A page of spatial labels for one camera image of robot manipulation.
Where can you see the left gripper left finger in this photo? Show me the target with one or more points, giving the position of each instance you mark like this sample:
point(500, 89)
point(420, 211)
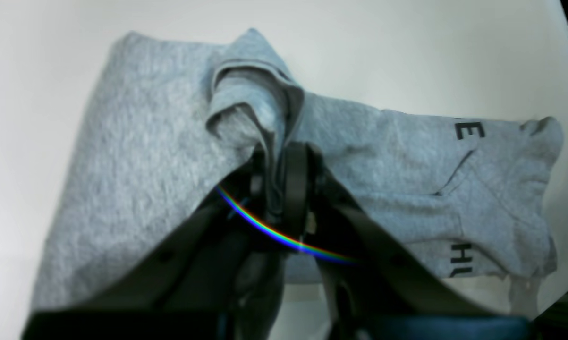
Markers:
point(185, 289)

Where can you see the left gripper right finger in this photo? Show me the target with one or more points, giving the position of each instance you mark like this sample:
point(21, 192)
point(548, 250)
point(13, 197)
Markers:
point(376, 290)

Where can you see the grey T-shirt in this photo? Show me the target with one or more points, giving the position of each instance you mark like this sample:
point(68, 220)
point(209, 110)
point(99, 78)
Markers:
point(169, 121)

